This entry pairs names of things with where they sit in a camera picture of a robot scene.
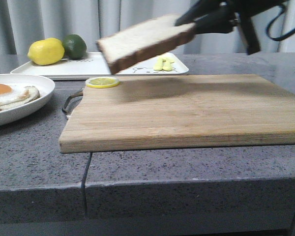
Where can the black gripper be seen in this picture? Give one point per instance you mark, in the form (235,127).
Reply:
(222,16)

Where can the fried egg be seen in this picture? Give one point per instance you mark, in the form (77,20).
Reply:
(12,93)

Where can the white rectangular tray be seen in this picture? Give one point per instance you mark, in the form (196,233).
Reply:
(94,65)

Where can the white bread slice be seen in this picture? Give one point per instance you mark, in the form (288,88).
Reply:
(144,41)

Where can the white round plate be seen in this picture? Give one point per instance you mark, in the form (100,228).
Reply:
(44,85)

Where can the wooden cutting board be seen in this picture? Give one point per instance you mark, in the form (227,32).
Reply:
(149,112)

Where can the grey curtain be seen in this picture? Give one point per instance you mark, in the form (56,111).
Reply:
(23,22)

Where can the yellow lemon slice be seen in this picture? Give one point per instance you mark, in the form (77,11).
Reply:
(102,82)

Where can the metal cutting board handle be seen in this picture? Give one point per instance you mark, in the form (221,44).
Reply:
(67,109)

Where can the green lime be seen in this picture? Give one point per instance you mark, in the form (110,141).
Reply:
(74,46)

